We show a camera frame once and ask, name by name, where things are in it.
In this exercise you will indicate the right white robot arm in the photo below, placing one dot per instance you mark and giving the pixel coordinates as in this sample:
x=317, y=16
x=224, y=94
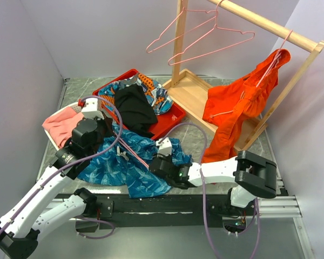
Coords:
x=254, y=175

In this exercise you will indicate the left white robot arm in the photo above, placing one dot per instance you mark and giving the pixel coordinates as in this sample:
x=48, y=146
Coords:
x=27, y=222

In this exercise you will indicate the wooden clothes rack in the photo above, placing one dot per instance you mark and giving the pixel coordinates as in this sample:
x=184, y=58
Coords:
x=190, y=91

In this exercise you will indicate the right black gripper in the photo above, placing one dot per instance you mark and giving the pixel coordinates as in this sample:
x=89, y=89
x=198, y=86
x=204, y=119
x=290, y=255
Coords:
x=164, y=157

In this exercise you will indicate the pink wire hanger with shorts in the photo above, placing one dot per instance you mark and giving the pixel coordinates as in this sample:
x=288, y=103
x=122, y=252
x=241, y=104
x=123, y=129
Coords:
x=275, y=59

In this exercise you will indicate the blue leaf-print shorts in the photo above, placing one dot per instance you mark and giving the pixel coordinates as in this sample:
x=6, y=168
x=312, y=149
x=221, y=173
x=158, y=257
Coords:
x=118, y=167

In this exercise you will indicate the pink cloth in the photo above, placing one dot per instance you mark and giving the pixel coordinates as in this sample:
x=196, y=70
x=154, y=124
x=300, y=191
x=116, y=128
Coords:
x=59, y=124

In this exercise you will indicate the black garment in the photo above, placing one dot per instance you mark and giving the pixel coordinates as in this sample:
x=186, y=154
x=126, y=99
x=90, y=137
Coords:
x=136, y=113

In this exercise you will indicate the white perforated basket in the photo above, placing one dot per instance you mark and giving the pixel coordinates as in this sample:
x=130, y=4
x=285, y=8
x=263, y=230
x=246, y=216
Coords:
x=59, y=113

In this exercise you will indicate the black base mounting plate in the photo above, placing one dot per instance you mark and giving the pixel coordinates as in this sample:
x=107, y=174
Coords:
x=166, y=210

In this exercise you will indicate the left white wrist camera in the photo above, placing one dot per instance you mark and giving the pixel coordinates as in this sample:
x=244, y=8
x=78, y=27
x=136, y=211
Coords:
x=91, y=108

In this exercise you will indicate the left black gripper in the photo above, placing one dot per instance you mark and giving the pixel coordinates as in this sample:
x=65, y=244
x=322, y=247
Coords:
x=108, y=124

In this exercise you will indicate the orange dotted patterned shorts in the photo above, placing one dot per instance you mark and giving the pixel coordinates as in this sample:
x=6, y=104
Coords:
x=155, y=93

